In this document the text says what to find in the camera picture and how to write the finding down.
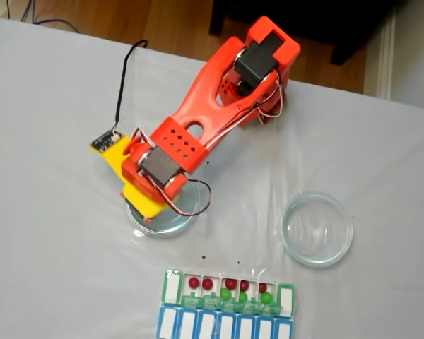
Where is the weekly pill organizer box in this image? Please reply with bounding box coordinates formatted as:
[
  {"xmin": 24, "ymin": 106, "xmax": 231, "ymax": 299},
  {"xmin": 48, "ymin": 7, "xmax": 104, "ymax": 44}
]
[{"xmin": 155, "ymin": 268, "xmax": 298, "ymax": 339}]

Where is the clear glass dish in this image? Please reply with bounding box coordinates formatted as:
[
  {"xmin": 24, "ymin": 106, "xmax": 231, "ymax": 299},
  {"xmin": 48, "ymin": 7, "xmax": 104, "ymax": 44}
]
[
  {"xmin": 281, "ymin": 191, "xmax": 355, "ymax": 268},
  {"xmin": 124, "ymin": 179, "xmax": 203, "ymax": 238}
]

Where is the dark wooden furniture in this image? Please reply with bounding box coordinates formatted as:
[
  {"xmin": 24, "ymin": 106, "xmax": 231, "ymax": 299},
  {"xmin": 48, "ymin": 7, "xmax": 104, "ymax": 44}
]
[{"xmin": 208, "ymin": 0, "xmax": 411, "ymax": 68}]

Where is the white door trim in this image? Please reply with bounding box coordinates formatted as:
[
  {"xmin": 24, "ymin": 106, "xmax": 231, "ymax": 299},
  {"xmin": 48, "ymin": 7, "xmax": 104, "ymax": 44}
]
[{"xmin": 376, "ymin": 13, "xmax": 396, "ymax": 102}]

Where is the black camera circuit board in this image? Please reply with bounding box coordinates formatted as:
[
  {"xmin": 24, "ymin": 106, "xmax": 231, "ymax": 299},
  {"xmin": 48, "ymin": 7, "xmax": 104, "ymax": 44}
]
[{"xmin": 90, "ymin": 129, "xmax": 123, "ymax": 151}]

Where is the black camera cable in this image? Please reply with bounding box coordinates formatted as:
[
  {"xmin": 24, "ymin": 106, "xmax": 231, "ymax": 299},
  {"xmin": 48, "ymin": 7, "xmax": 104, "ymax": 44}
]
[{"xmin": 112, "ymin": 39, "xmax": 149, "ymax": 137}]

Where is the thin black floor cable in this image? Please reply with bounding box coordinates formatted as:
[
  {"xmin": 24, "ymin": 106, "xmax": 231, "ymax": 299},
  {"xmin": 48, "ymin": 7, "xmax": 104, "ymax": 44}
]
[{"xmin": 5, "ymin": 0, "xmax": 81, "ymax": 35}]

